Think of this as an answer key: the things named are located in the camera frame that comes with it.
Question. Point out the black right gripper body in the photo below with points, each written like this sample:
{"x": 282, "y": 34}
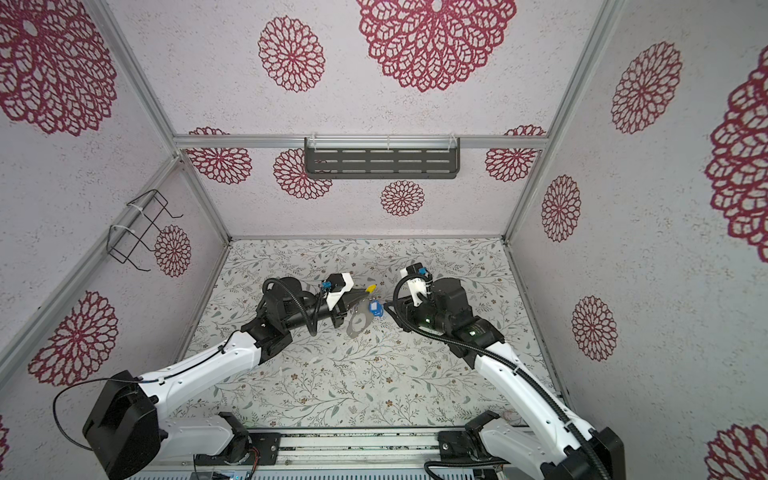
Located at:
{"x": 412, "y": 316}

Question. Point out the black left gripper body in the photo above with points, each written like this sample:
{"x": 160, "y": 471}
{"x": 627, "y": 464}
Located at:
{"x": 337, "y": 314}

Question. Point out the blue key tag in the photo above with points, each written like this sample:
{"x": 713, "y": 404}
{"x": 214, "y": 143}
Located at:
{"x": 375, "y": 308}

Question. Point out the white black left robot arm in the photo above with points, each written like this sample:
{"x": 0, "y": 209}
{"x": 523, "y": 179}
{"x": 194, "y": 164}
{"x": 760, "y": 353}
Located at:
{"x": 130, "y": 425}

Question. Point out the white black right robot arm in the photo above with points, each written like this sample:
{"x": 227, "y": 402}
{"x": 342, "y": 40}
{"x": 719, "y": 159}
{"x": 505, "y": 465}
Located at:
{"x": 559, "y": 445}

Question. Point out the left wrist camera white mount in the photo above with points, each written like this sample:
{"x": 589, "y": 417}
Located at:
{"x": 334, "y": 288}

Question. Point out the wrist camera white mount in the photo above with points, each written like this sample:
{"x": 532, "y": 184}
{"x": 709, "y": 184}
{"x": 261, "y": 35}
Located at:
{"x": 334, "y": 288}
{"x": 420, "y": 287}

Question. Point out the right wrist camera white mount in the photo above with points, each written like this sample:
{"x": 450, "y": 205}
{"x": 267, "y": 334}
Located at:
{"x": 420, "y": 287}

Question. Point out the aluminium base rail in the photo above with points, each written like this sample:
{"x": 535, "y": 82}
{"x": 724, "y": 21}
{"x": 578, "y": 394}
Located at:
{"x": 326, "y": 453}

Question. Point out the dark grey wall shelf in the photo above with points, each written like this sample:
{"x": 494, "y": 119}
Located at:
{"x": 382, "y": 160}

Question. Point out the black wire wall rack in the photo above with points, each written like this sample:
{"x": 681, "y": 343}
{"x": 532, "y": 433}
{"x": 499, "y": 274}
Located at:
{"x": 124, "y": 240}

